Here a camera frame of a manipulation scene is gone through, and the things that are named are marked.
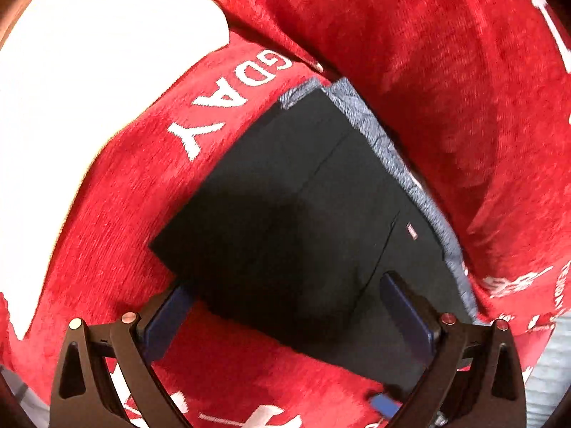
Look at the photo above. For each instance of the red printed blanket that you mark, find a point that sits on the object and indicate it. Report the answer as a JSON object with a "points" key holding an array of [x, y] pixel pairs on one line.
{"points": [[134, 196]]}

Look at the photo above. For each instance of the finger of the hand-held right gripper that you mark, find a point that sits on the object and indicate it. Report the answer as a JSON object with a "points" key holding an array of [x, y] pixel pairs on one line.
{"points": [[386, 403]]}

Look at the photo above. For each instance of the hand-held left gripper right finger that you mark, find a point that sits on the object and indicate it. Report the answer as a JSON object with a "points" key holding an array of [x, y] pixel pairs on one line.
{"points": [[408, 316]]}

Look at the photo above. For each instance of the white cloth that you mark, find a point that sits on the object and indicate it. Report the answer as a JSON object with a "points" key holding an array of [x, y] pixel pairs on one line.
{"points": [[89, 76]]}

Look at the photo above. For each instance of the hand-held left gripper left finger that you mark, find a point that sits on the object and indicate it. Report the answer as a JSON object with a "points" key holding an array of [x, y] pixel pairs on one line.
{"points": [[167, 325]]}

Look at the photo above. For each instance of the black pants with grey stripes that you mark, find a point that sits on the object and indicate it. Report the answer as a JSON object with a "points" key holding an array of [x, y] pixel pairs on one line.
{"points": [[290, 232]]}

